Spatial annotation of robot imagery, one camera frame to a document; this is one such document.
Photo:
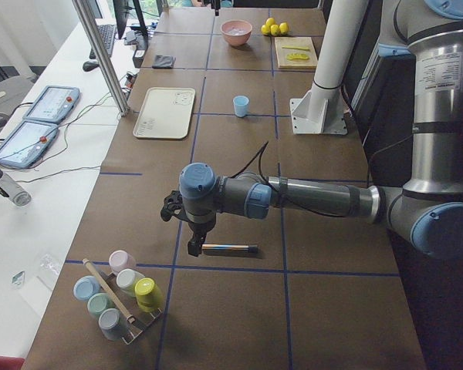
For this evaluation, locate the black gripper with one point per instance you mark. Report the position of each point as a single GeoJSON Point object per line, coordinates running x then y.
{"type": "Point", "coordinates": [200, 229]}

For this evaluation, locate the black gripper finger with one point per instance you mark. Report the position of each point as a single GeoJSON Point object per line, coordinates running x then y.
{"type": "Point", "coordinates": [216, 6]}

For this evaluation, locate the steel muddler black tip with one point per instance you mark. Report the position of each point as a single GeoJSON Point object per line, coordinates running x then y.
{"type": "Point", "coordinates": [231, 249]}

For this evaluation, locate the pink bowl of ice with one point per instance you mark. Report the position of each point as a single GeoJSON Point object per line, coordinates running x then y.
{"type": "Point", "coordinates": [236, 32]}

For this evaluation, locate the yellow-green cup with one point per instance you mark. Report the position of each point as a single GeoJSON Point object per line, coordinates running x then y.
{"type": "Point", "coordinates": [148, 294]}

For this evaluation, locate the white cup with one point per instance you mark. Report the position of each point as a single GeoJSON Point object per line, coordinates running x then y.
{"type": "Point", "coordinates": [127, 280]}

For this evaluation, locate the pink cup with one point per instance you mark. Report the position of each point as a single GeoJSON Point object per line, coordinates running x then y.
{"type": "Point", "coordinates": [120, 260]}

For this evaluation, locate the metal cup rack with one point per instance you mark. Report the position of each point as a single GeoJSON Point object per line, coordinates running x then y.
{"type": "Point", "coordinates": [131, 322]}

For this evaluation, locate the light blue cup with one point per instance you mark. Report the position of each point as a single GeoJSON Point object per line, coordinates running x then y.
{"type": "Point", "coordinates": [241, 105]}

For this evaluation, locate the mint green cup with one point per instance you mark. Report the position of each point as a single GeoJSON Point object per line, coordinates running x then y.
{"type": "Point", "coordinates": [98, 303]}

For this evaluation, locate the grey cup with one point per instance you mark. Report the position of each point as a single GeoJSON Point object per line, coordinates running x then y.
{"type": "Point", "coordinates": [112, 324]}

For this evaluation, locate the blue cup on rack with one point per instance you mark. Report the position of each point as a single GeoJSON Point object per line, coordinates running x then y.
{"type": "Point", "coordinates": [85, 288]}

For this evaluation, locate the yellow lemon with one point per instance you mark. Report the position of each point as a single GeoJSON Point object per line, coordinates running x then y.
{"type": "Point", "coordinates": [266, 29]}
{"type": "Point", "coordinates": [284, 28]}
{"type": "Point", "coordinates": [275, 30]}
{"type": "Point", "coordinates": [270, 21]}

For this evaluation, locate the grey folded cloth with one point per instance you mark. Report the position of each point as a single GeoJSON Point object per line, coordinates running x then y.
{"type": "Point", "coordinates": [163, 62]}

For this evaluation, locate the yellow plastic knife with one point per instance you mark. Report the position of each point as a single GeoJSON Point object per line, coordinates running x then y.
{"type": "Point", "coordinates": [296, 47]}

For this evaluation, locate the lemon slices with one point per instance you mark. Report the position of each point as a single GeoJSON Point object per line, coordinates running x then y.
{"type": "Point", "coordinates": [297, 56]}

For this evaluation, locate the black monitor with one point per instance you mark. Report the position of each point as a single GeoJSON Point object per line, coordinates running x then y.
{"type": "Point", "coordinates": [122, 10]}

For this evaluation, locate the wooden cutting board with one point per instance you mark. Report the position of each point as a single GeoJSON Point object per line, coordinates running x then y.
{"type": "Point", "coordinates": [283, 63]}

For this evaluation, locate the black keyboard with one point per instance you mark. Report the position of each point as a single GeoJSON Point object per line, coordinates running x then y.
{"type": "Point", "coordinates": [107, 33]}

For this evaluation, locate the cream bear tray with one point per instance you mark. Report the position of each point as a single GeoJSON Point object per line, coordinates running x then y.
{"type": "Point", "coordinates": [165, 114]}

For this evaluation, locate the black computer mouse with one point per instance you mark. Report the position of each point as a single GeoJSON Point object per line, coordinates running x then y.
{"type": "Point", "coordinates": [90, 65]}

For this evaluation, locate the teach pendant tablet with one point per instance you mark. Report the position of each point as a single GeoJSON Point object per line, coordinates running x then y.
{"type": "Point", "coordinates": [27, 143]}
{"type": "Point", "coordinates": [54, 104]}

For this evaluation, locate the clear water bottle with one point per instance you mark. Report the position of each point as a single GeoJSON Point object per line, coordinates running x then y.
{"type": "Point", "coordinates": [10, 189]}

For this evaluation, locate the aluminium frame post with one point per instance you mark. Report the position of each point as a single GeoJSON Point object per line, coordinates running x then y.
{"type": "Point", "coordinates": [90, 26]}

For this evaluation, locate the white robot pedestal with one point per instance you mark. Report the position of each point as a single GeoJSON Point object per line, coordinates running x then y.
{"type": "Point", "coordinates": [320, 111]}

